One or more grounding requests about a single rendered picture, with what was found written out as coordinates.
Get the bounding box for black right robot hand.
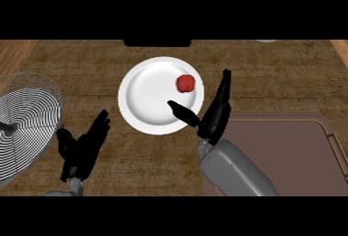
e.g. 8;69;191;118
166;68;235;146

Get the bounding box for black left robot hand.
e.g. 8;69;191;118
57;109;114;183

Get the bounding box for white round plate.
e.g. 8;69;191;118
117;55;205;136

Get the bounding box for brown rectangular tray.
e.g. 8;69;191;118
201;112;348;197

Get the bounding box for black appliance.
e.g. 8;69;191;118
123;40;192;48

